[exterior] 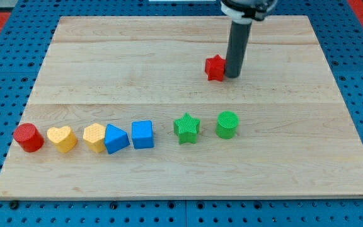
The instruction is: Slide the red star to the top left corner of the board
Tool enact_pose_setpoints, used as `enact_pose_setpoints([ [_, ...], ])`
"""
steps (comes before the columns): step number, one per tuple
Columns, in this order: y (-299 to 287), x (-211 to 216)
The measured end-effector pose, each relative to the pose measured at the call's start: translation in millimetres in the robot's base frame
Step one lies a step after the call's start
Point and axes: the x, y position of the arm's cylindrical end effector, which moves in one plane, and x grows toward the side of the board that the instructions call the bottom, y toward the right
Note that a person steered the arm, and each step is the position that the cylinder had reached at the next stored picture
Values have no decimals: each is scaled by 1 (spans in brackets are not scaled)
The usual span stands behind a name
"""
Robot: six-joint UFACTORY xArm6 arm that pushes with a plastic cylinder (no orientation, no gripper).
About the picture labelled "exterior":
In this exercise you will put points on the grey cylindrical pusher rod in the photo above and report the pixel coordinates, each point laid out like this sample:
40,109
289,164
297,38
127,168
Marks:
237,44

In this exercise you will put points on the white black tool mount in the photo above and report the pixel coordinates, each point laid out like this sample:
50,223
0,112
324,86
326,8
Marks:
245,11

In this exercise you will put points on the red star block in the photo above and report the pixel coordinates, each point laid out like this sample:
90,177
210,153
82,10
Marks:
214,68

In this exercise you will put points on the green star block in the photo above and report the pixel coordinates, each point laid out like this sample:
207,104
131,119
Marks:
187,129

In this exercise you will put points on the wooden board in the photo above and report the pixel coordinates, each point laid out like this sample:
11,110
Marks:
295,138

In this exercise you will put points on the green cylinder block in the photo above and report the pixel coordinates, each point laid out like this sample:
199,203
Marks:
227,124

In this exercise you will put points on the blue cube block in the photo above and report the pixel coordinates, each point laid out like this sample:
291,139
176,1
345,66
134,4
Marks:
142,134

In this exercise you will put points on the blue triangle block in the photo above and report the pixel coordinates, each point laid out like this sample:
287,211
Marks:
115,139

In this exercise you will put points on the yellow hexagon block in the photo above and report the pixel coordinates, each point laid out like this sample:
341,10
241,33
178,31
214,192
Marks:
94,136

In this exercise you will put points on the yellow heart block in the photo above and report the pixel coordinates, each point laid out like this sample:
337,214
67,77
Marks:
63,138

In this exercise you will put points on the red cylinder block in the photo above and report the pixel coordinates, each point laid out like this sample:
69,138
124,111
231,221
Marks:
28,137

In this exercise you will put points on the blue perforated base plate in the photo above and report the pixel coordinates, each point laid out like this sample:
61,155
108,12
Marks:
25,33

